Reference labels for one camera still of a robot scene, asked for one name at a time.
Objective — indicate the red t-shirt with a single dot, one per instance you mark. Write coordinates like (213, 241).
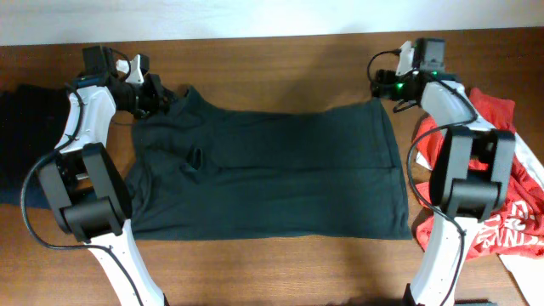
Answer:
(516, 229)

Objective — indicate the white t-shirt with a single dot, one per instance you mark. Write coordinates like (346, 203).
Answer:
(527, 276)

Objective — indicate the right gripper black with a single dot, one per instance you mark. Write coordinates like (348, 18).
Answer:
(378, 85)

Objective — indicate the black Nike t-shirt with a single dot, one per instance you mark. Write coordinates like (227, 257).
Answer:
(204, 173)

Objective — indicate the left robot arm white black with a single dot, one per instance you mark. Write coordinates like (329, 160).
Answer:
(86, 193)

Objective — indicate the folded dark navy clothes stack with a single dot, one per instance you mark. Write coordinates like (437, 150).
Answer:
(32, 123)

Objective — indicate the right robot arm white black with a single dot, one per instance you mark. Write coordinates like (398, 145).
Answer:
(470, 178)

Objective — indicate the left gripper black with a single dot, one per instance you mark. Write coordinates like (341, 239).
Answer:
(155, 91)

